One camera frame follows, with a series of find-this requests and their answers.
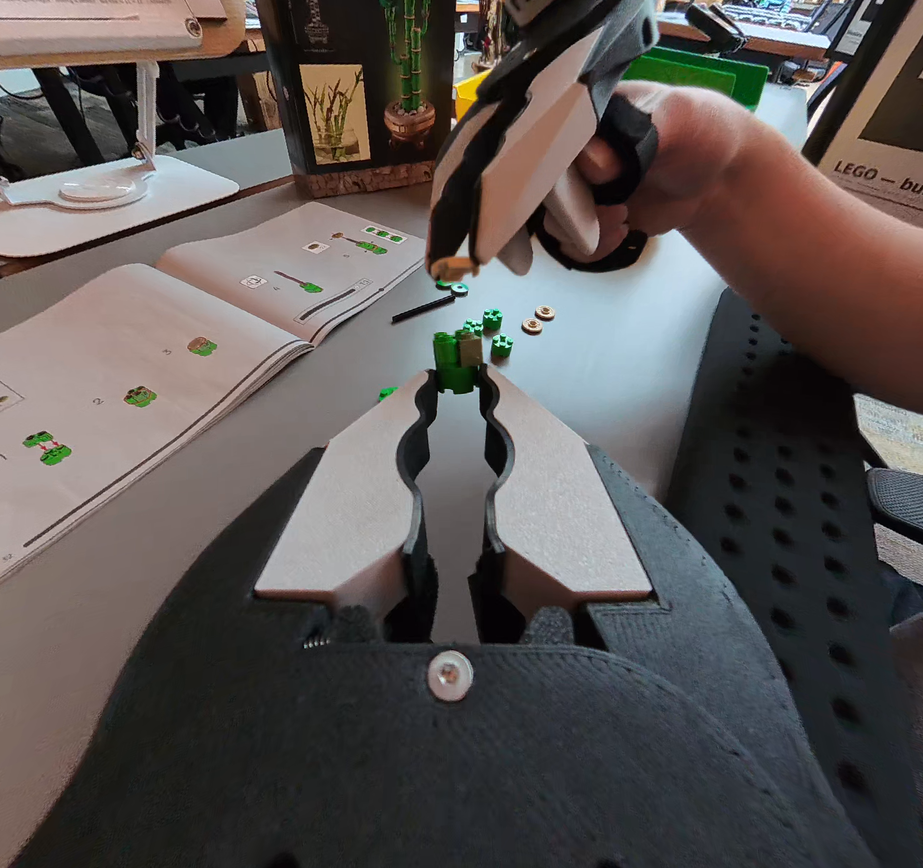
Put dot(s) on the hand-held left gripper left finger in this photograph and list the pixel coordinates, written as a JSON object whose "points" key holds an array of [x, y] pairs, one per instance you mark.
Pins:
{"points": [[339, 522]]}

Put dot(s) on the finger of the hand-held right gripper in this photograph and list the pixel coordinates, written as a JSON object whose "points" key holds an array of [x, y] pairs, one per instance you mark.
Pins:
{"points": [[443, 190], [541, 154]]}

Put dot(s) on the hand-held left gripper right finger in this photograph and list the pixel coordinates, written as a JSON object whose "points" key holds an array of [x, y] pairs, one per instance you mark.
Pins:
{"points": [[570, 522]]}

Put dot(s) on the green toy brick assembly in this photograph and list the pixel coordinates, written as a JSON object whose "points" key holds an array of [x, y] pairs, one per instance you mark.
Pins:
{"points": [[454, 367]]}

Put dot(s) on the person's right forearm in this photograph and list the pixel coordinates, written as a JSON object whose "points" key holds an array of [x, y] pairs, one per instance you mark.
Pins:
{"points": [[829, 269]]}

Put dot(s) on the grey desk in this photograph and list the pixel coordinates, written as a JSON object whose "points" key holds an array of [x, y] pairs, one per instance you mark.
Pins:
{"points": [[613, 392]]}

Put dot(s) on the person's right hand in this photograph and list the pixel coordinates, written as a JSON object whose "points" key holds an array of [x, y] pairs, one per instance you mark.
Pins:
{"points": [[692, 154]]}

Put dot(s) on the yellow storage bin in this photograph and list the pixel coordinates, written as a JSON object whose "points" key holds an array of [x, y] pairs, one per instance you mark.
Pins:
{"points": [[472, 92]]}

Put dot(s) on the black tool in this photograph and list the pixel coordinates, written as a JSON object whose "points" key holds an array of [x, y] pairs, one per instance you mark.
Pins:
{"points": [[714, 24]]}

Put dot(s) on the green storage bin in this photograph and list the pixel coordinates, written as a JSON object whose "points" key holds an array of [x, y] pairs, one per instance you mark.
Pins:
{"points": [[692, 78]]}

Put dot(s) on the black toy axle rod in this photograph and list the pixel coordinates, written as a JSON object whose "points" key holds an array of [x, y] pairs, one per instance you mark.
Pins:
{"points": [[422, 310]]}

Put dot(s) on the background work table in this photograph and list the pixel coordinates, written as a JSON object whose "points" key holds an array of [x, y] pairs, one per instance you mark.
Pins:
{"points": [[757, 38]]}

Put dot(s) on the dark bamboo set box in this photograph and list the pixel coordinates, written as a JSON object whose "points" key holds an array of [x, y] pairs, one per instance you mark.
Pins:
{"points": [[360, 53]]}

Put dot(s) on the open instruction booklet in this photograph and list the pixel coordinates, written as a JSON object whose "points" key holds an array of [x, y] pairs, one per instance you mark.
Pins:
{"points": [[144, 392]]}

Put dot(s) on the small marker sign board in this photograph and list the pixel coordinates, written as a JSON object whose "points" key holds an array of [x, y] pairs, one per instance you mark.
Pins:
{"points": [[865, 9]]}

